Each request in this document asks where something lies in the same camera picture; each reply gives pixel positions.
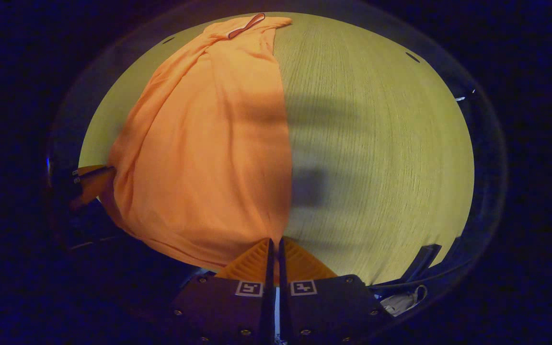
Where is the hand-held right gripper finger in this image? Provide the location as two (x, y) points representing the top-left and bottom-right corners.
(170, 238), (276, 345)
(278, 237), (394, 345)

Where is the orange T-shirt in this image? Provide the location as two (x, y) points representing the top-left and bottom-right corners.
(100, 13), (293, 271)

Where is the white crumpled cloth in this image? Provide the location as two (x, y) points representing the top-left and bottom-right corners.
(380, 285), (428, 318)

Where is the black table clamp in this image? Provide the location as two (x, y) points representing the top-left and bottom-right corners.
(403, 244), (442, 284)

